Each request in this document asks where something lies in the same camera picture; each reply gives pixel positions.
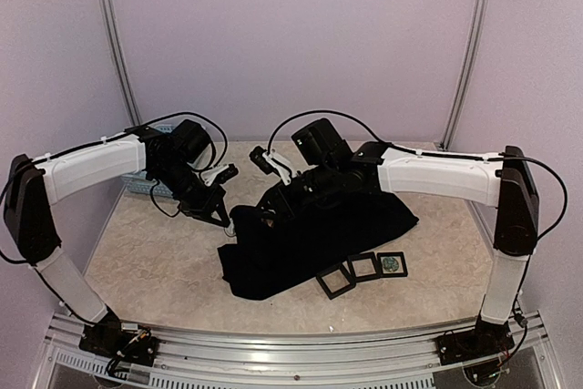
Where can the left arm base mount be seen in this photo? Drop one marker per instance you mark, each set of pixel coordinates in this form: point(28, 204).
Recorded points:
point(119, 341)

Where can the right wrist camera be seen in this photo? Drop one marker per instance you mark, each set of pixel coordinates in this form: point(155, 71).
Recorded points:
point(319, 143)

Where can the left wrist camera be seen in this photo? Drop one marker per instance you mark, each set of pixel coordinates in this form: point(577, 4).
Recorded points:
point(195, 146)

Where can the green round brooch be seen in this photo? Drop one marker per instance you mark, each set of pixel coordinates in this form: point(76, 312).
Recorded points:
point(391, 264)

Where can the black garment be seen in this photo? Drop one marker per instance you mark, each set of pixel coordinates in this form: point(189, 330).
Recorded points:
point(268, 259)

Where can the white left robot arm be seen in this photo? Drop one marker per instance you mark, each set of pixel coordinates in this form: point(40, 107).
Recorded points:
point(41, 193)

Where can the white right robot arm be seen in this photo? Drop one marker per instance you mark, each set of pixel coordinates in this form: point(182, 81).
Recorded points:
point(496, 181)

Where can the front aluminium rail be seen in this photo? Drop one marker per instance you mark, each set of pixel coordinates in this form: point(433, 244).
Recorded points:
point(405, 358)

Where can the light blue plastic basket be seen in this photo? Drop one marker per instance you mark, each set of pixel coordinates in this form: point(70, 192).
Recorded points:
point(137, 183)

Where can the right aluminium corner post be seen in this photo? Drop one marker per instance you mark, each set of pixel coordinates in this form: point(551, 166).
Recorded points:
point(465, 76)

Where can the middle black square frame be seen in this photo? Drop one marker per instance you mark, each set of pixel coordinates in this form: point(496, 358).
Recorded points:
point(364, 267)

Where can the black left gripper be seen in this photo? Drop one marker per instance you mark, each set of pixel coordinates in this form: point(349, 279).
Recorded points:
point(206, 207)

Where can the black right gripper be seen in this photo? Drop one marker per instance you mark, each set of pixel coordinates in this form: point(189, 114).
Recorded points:
point(285, 207)

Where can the right black square frame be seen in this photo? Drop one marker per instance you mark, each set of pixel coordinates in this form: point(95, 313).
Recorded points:
point(403, 273)

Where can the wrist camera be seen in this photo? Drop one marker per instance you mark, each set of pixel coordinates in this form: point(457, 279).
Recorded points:
point(195, 146)
point(319, 143)

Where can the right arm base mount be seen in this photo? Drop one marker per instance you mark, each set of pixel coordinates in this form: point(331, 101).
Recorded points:
point(483, 339)

